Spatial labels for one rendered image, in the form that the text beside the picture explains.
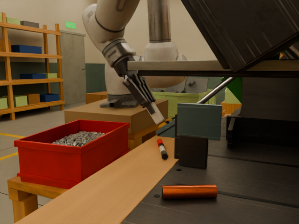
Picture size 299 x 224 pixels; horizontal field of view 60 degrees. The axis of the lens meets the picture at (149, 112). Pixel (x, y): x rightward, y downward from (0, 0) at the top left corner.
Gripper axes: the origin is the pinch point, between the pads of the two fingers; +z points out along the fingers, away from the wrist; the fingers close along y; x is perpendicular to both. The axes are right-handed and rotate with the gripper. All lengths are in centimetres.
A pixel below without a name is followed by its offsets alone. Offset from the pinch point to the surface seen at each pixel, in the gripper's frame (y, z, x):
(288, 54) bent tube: 1.5, 6.4, 40.8
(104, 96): -462, -140, -298
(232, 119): 1.3, 13.9, 20.2
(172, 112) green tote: -78, 0, -24
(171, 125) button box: 2.2, 6.2, 3.7
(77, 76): -579, -278, -417
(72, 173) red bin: 27.0, 3.1, -16.9
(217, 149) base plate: 8.6, 18.1, 13.7
